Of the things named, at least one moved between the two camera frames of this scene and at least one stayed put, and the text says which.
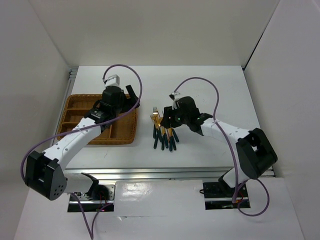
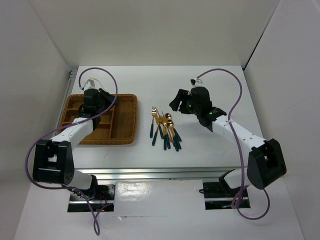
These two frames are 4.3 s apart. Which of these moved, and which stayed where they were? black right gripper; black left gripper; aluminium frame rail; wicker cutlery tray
Moved: black left gripper; black right gripper
Stayed: wicker cutlery tray; aluminium frame rail
